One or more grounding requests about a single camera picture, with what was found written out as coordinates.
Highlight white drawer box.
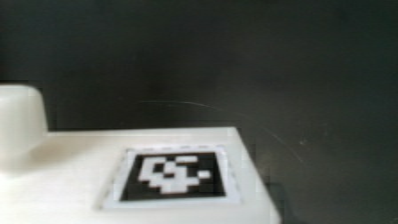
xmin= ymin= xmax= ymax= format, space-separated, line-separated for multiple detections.
xmin=0 ymin=84 xmax=282 ymax=224

